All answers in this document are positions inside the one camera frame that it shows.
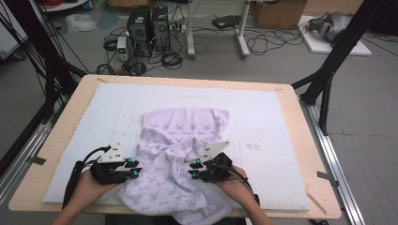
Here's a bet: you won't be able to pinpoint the slim black computer tower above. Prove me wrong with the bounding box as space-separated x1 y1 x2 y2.
151 6 172 53

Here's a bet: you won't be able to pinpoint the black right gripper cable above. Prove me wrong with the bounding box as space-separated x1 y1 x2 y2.
223 165 261 205

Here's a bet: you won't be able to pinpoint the large black computer tower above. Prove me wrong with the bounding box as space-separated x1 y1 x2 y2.
126 5 153 58

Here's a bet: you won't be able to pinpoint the lavender cat print towel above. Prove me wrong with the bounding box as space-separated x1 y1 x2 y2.
116 107 234 225

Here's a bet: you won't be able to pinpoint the person's dark clothing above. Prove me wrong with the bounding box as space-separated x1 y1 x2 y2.
104 215 248 225

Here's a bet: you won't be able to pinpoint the grey rounded device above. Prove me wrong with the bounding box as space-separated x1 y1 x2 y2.
307 11 353 43

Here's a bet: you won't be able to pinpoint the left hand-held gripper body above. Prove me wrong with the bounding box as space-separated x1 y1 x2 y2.
89 142 134 186

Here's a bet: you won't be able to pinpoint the white cabinet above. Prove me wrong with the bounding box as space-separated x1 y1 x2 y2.
0 6 29 60

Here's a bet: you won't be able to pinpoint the coiled black cable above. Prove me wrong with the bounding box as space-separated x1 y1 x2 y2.
161 51 184 70

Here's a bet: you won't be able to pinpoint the white desk leg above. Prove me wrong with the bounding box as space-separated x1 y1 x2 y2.
186 0 196 60
236 0 252 59

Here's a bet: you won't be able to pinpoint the white round table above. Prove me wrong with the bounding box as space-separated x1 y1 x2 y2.
38 0 90 13

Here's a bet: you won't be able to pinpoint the white power supply box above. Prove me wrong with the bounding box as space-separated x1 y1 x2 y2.
116 36 130 62

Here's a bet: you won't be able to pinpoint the loose black floor cables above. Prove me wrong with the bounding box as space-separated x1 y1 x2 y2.
243 27 306 56

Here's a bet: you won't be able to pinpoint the brown cardboard box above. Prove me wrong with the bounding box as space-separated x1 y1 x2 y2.
253 0 309 30

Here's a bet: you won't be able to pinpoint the thin wooden strip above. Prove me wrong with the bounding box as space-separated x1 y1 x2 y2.
305 190 328 216

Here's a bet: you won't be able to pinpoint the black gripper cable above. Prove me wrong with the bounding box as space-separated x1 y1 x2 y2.
223 165 261 205
61 144 112 210

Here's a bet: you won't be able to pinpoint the aluminium rail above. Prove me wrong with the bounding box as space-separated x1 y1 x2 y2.
298 97 367 225
0 102 64 205

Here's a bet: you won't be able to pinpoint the dark tape strip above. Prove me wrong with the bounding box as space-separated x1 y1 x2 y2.
26 155 47 166
316 171 340 188

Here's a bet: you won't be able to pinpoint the black flat device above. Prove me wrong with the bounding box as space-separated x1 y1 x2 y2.
211 14 242 30

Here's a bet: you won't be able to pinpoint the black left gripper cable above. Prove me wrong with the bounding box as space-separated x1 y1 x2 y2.
61 144 112 210

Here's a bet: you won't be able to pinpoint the person's right hand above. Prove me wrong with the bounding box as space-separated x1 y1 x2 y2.
215 165 256 204

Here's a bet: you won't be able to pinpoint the black metal frame stand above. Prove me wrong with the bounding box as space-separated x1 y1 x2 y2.
0 0 88 125
290 0 390 137

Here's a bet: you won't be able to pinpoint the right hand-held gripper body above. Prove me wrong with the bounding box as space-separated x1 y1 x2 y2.
200 140 234 184

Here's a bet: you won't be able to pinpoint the white floor board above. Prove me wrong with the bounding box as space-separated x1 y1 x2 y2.
297 14 373 57

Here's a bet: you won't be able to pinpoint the white foam mat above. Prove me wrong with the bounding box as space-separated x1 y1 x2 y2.
41 82 312 212

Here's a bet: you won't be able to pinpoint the person's left hand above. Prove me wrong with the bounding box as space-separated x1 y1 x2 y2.
74 170 121 204

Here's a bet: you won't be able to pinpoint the clear plastic bag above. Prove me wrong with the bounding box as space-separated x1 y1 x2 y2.
65 13 98 33

